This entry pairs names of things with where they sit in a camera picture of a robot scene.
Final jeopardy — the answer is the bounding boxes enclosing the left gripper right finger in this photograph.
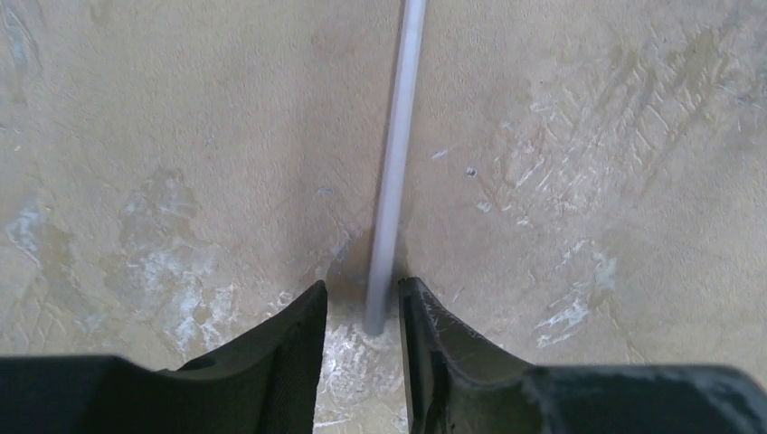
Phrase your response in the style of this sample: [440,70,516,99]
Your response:
[399,278,766,433]

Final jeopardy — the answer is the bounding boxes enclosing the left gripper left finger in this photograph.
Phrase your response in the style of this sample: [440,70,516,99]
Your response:
[1,281,327,433]

